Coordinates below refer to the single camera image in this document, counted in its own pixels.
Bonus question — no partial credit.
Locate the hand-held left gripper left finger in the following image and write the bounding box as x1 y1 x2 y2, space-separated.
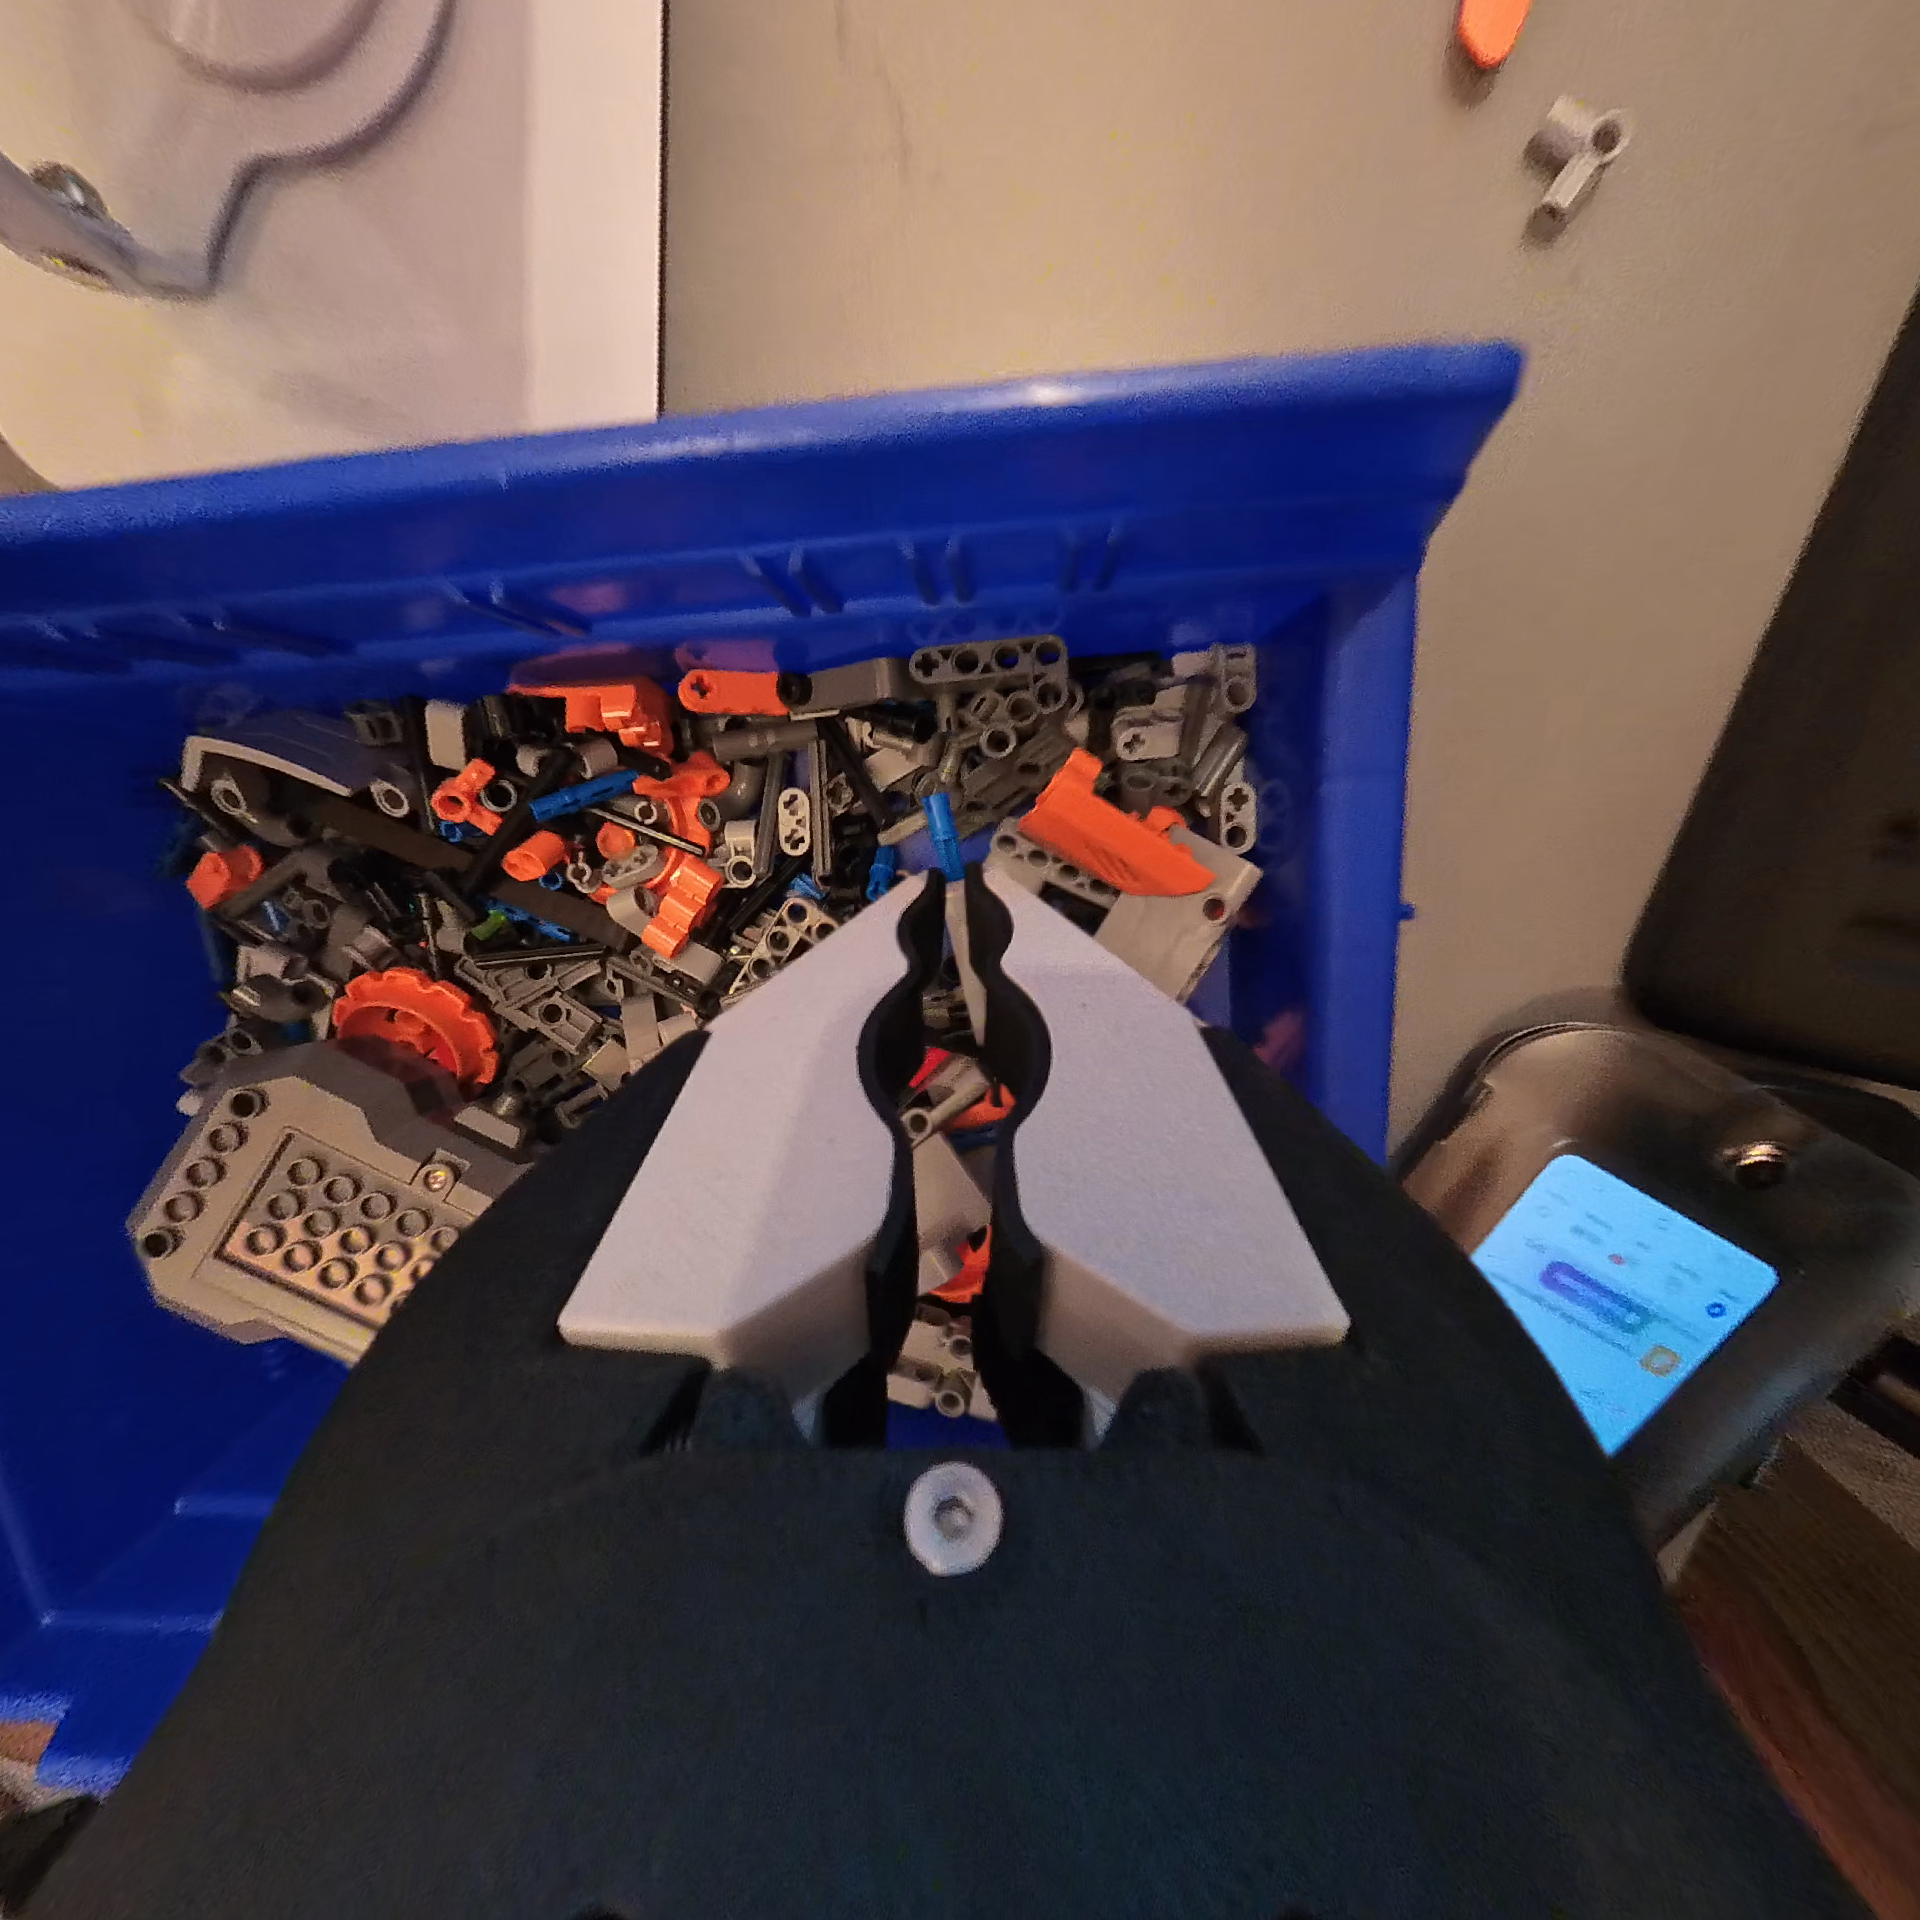
554 868 948 1448

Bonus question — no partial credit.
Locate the large grey battery box piece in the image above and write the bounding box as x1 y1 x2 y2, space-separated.
127 1043 541 1363

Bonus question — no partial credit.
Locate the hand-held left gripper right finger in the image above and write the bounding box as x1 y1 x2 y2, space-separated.
968 864 1356 1448

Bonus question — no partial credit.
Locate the pile of building block parts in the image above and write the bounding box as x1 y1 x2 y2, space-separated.
157 637 1264 1418

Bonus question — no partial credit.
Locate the blue plastic parts bin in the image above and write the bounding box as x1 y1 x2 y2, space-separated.
0 342 1523 1800

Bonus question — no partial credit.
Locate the small grey connector piece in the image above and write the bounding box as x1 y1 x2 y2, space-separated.
1520 95 1633 228

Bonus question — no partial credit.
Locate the smartphone with lit screen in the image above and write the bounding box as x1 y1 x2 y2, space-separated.
1469 1150 1782 1456

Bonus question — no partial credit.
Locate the black phone holder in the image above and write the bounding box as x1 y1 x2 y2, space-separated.
1395 990 1920 1555

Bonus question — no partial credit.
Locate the black chair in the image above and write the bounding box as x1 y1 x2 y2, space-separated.
1624 291 1920 1088

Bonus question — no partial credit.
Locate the orange curved panel piece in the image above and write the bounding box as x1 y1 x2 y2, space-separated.
1024 747 1216 903

